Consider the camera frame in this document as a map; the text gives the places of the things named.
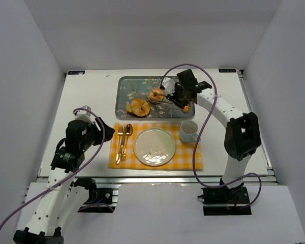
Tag sugared bagel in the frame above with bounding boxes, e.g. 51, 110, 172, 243
148, 88, 164, 104

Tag metal serving tongs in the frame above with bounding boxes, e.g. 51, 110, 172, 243
152, 92, 173, 104

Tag knotted bread roll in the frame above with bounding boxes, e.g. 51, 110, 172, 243
130, 98, 150, 117

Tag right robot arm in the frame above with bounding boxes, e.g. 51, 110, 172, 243
109, 69, 261, 198

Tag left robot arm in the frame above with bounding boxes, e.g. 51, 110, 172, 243
13, 119, 115, 243

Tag bread slice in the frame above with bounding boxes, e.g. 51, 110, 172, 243
126, 104, 133, 113

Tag gold fork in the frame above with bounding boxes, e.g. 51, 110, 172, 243
115, 124, 124, 164

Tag striped croissant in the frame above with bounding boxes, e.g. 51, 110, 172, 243
182, 106, 189, 113

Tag gold knife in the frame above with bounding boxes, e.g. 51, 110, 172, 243
117, 124, 130, 163

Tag gold spoon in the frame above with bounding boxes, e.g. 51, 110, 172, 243
121, 124, 133, 162

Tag light blue mug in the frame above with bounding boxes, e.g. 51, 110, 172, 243
180, 120, 200, 143

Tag right blue table label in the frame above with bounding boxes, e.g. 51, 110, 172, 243
218, 68, 237, 73

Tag blue table label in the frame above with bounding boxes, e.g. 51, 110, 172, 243
67, 70, 85, 75
218, 68, 237, 73

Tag blue floral serving tray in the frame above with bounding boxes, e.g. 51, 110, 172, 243
115, 76, 195, 120

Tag cream and green plate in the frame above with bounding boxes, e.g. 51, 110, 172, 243
133, 128, 176, 167

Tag left blue table label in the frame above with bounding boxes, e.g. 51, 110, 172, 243
67, 70, 85, 75

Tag yellow checkered cloth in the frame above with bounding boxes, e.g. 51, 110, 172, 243
108, 123, 195, 171

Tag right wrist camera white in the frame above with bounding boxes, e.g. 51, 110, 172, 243
160, 77, 176, 96

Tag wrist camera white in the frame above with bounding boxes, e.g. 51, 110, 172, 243
72, 105, 97, 127
160, 77, 176, 96

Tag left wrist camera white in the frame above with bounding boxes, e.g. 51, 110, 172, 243
72, 105, 97, 127

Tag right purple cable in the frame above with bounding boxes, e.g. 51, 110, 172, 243
160, 63, 262, 209

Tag aluminium table rail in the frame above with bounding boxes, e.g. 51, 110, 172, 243
35, 175, 278, 185

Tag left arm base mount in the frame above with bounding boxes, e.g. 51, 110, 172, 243
69, 177, 116, 213

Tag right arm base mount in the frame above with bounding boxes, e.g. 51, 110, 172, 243
197, 187, 252, 216

